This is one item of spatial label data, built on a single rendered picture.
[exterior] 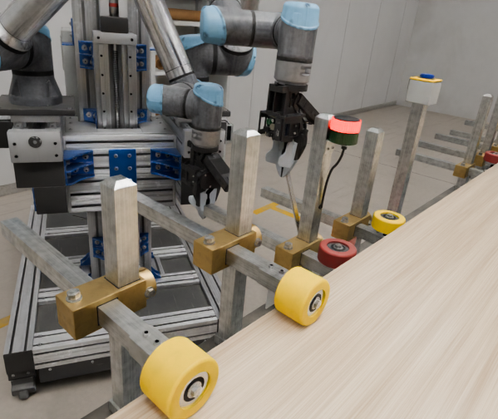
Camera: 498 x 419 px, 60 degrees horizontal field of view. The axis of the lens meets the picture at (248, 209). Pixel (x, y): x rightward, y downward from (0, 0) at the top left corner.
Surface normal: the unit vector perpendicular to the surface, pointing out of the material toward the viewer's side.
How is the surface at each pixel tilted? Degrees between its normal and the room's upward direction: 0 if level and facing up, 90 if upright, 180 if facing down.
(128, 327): 0
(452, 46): 90
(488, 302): 0
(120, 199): 90
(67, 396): 0
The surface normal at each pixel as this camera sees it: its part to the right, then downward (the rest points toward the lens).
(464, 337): 0.08, -0.91
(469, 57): -0.63, 0.26
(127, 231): 0.73, 0.33
